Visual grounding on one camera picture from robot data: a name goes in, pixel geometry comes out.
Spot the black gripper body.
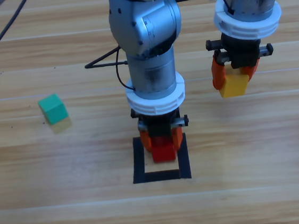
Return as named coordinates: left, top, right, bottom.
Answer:
left=205, top=28, right=276, bottom=72
left=129, top=103, right=191, bottom=141

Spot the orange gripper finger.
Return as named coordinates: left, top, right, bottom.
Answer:
left=242, top=56, right=263, bottom=84
left=139, top=129, right=154, bottom=154
left=210, top=54, right=229, bottom=92
left=170, top=126, right=185, bottom=152

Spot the yellow wooden block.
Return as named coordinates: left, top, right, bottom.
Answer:
left=216, top=62, right=252, bottom=99

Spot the red wooden block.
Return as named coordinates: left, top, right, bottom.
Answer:
left=149, top=135, right=177, bottom=163

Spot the green wooden block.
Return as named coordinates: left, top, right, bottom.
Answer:
left=37, top=93, right=70, bottom=127

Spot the black tape square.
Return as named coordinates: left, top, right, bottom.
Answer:
left=128, top=131, right=192, bottom=185

